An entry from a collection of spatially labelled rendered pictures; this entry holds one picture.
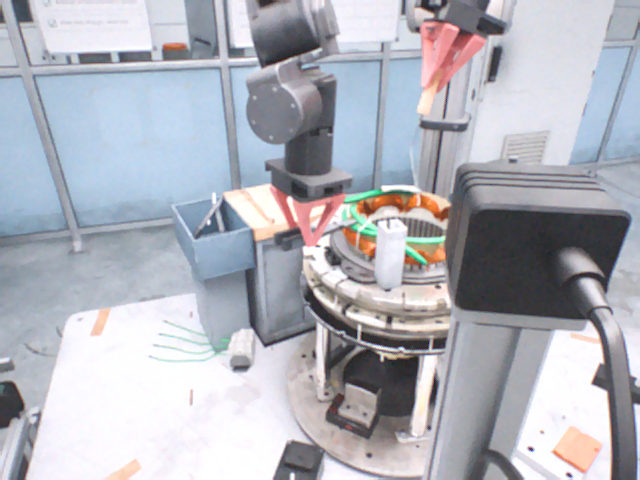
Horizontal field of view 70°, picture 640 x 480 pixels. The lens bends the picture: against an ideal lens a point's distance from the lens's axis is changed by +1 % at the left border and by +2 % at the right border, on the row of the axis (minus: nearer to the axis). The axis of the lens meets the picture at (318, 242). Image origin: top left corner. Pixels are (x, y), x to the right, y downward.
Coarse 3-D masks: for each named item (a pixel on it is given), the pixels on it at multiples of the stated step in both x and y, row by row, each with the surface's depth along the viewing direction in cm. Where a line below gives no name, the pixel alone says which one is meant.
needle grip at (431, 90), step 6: (438, 72) 59; (438, 78) 59; (432, 84) 59; (438, 84) 60; (426, 90) 60; (432, 90) 60; (426, 96) 60; (432, 96) 60; (420, 102) 61; (426, 102) 60; (432, 102) 60; (420, 108) 61; (426, 108) 60; (426, 114) 61
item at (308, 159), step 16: (320, 128) 50; (288, 144) 52; (304, 144) 51; (320, 144) 51; (272, 160) 57; (288, 160) 53; (304, 160) 51; (320, 160) 52; (288, 176) 53; (304, 176) 52; (320, 176) 52; (336, 176) 53; (352, 176) 53; (320, 192) 51
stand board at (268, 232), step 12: (228, 192) 97; (240, 192) 97; (252, 192) 97; (264, 192) 97; (240, 204) 92; (264, 204) 92; (276, 204) 92; (252, 216) 87; (276, 216) 87; (312, 216) 87; (252, 228) 83; (264, 228) 83; (276, 228) 84; (288, 228) 85
